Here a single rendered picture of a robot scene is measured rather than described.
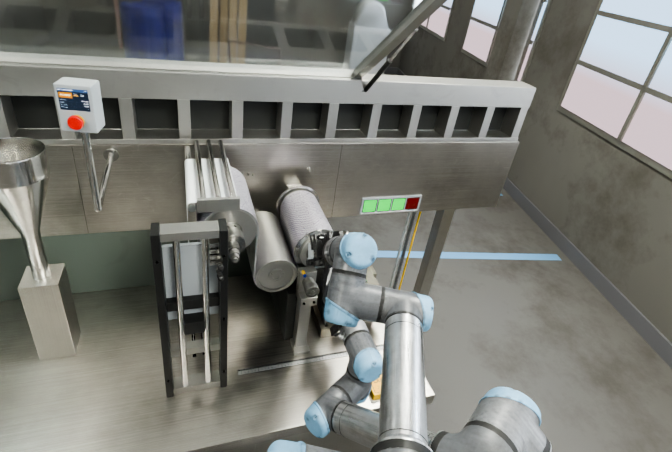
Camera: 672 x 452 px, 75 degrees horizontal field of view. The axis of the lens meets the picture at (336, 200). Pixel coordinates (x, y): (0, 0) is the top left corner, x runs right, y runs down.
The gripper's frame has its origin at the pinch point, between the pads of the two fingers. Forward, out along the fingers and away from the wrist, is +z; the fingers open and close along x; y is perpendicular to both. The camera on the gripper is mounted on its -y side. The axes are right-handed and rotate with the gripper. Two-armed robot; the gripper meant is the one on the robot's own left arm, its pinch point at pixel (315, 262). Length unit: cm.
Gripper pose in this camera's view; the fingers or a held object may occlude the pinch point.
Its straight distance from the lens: 123.0
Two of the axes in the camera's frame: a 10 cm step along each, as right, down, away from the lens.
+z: -3.2, 1.5, 9.4
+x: -9.4, 0.5, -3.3
